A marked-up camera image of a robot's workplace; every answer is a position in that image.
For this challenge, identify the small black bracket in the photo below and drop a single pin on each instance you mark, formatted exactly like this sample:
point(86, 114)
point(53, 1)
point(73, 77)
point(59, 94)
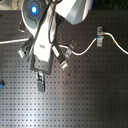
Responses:
point(21, 27)

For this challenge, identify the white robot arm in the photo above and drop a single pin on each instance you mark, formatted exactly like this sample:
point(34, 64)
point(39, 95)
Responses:
point(41, 19)

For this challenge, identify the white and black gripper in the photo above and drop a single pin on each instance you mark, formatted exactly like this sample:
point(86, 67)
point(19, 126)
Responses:
point(42, 46)

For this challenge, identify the metal cable clip middle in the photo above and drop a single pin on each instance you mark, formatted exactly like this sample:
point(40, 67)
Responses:
point(70, 49)

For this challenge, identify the metal cable clip right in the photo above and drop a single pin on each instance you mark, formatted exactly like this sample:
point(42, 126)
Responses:
point(99, 36)

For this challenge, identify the metal cable clip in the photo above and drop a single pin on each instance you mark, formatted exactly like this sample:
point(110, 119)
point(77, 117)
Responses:
point(99, 36)
point(70, 49)

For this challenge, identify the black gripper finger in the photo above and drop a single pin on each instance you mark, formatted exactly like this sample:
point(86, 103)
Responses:
point(40, 81)

